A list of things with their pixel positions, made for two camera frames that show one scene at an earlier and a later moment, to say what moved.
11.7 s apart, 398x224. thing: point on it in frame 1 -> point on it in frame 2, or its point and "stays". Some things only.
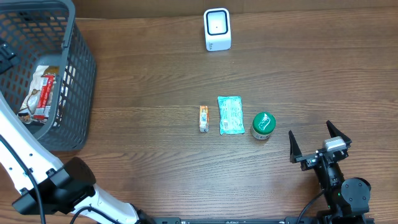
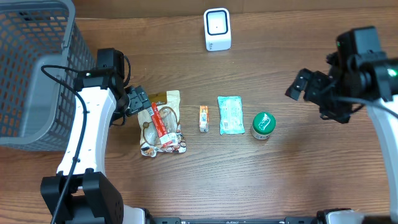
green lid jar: x=263 y=124 stays
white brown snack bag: x=26 y=113 -> x=169 y=111
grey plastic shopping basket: x=39 y=32 stays
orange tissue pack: x=204 y=119 stays
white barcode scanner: x=217 y=29 stays
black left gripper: x=5 y=57 -> x=137 y=101
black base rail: x=286 y=220 stays
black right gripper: x=316 y=156 -> x=311 y=88
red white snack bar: x=43 y=110 -> x=166 y=139
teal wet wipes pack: x=231 y=114 stays
